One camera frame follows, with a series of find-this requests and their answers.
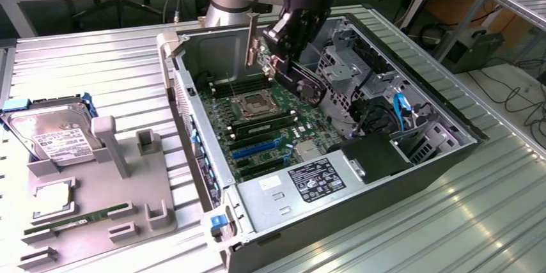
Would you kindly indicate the green motherboard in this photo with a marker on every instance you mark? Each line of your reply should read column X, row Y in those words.
column 307, row 126

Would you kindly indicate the blue expansion slot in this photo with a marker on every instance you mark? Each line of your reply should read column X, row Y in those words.
column 251, row 151

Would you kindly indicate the CPU socket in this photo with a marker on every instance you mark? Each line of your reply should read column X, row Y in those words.
column 255, row 105

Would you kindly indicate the silver chipset heatsink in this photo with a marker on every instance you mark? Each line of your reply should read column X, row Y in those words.
column 308, row 151

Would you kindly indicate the grey power supply unit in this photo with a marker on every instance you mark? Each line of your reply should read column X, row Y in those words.
column 264, row 202

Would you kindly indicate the black plastic shroud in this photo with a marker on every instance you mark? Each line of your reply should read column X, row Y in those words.
column 375, row 158

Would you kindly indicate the blue case latch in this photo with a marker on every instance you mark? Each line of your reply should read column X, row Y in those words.
column 217, row 222

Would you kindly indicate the metal disk bay cage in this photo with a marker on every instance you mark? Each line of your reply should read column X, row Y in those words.
column 336, row 71

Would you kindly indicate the hard disk with blue caddy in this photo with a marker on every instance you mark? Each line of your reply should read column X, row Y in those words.
column 47, row 129

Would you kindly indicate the graphics card with metal bracket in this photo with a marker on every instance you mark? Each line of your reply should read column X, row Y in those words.
column 307, row 90

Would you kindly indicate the green RAM stick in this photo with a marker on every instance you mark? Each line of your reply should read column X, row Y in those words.
column 72, row 222

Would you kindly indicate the silver CPU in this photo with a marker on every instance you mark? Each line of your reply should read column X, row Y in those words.
column 51, row 199

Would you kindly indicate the open black PC case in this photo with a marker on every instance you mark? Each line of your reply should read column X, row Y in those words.
column 383, row 209

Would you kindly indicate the black equipment box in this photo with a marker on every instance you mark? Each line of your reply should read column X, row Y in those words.
column 472, row 52

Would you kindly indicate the grey parts rack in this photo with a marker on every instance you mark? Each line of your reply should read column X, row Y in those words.
column 93, row 202

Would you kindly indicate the installed RAM stick with label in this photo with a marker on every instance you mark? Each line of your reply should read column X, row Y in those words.
column 260, row 127

